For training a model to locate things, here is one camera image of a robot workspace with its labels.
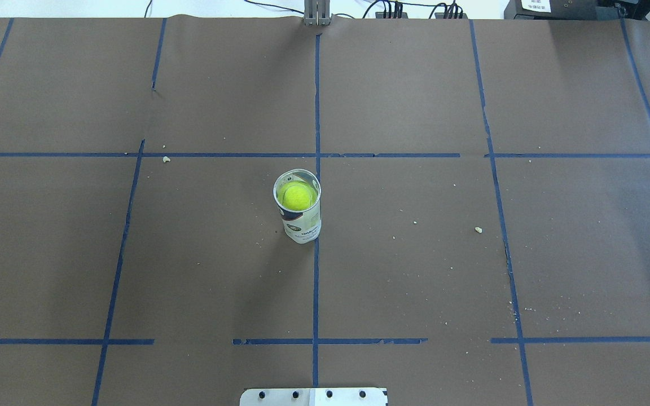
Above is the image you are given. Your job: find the yellow tennis ball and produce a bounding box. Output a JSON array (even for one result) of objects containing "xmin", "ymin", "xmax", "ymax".
[{"xmin": 279, "ymin": 182, "xmax": 317, "ymax": 211}]

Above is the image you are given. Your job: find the black computer box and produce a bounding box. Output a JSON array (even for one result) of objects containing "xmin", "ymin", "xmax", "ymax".
[{"xmin": 503, "ymin": 1, "xmax": 621, "ymax": 21}]

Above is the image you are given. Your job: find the tennis ball can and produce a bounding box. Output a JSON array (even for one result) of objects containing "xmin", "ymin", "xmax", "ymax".
[{"xmin": 273, "ymin": 169, "xmax": 322, "ymax": 244}]

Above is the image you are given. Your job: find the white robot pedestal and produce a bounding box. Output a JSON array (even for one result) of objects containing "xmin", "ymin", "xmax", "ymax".
[{"xmin": 239, "ymin": 386, "xmax": 389, "ymax": 405}]

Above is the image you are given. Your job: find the aluminium frame post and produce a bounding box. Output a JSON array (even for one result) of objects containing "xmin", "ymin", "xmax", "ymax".
[{"xmin": 304, "ymin": 0, "xmax": 332, "ymax": 26}]

